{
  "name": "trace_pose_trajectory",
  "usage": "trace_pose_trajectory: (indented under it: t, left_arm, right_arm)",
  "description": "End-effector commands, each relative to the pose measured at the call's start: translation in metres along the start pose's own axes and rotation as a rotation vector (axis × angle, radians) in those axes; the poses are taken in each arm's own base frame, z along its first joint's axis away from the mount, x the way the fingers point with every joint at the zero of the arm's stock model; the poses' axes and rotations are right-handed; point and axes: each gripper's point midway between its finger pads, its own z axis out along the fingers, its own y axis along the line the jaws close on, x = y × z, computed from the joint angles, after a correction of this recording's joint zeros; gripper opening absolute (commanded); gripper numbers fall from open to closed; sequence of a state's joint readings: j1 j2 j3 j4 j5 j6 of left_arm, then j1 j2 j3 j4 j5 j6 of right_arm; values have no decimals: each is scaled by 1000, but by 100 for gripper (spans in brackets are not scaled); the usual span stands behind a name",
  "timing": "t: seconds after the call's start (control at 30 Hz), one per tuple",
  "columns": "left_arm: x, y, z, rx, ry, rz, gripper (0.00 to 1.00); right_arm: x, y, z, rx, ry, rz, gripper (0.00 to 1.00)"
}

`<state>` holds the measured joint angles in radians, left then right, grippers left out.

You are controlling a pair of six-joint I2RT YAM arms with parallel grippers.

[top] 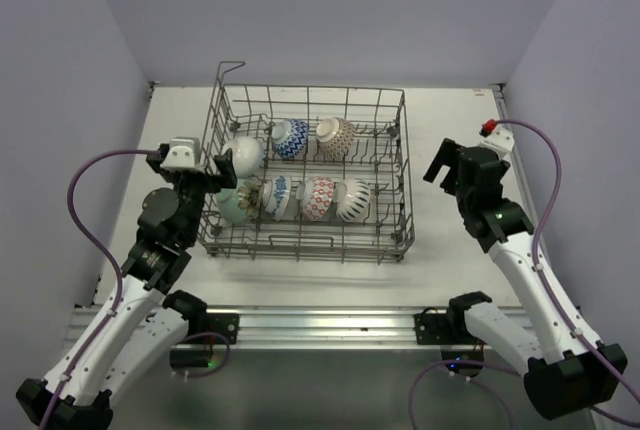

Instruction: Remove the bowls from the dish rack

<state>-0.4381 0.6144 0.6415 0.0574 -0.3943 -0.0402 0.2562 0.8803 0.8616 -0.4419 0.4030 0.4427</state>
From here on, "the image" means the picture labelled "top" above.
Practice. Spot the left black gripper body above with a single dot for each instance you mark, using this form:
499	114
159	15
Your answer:
191	189

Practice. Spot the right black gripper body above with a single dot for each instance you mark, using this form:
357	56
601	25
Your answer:
460	192

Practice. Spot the blue zigzag ceramic bowl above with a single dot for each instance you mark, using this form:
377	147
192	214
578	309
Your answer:
289	137

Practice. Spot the brown dotted ceramic bowl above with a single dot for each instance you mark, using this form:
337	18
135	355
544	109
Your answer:
334	137

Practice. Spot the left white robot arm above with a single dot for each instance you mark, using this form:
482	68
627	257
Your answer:
81	390

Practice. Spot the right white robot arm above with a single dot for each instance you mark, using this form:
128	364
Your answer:
564	363

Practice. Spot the white ribbed ceramic bowl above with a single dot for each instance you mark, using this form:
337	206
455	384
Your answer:
247	155

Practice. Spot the pale green ceramic bowl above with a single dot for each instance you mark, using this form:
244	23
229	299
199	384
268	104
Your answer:
232	206

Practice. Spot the brown floral ceramic bowl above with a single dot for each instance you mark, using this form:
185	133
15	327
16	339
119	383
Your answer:
250	198

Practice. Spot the blue floral white bowl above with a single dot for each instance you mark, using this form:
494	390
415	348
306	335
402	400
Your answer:
276	194

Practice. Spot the red diamond pattern bowl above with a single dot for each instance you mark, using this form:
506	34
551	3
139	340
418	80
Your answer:
315	197

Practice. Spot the white bowl dark stripes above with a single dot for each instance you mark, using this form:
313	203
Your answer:
352	198

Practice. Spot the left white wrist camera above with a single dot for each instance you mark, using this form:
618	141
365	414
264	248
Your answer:
184	154

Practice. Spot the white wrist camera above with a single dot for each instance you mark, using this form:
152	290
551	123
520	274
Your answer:
498	139
184	154

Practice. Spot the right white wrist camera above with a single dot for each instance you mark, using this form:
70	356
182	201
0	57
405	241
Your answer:
498	139

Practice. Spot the grey wire dish rack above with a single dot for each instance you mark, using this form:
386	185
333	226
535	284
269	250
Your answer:
379	156

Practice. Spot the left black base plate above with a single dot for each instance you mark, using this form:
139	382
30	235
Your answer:
220	327

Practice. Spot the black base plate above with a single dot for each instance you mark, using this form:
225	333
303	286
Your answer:
432	327
220	327

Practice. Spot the aluminium mounting rail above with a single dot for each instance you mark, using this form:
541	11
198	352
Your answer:
349	328

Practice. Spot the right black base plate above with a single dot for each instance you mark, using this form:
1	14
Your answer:
432	327

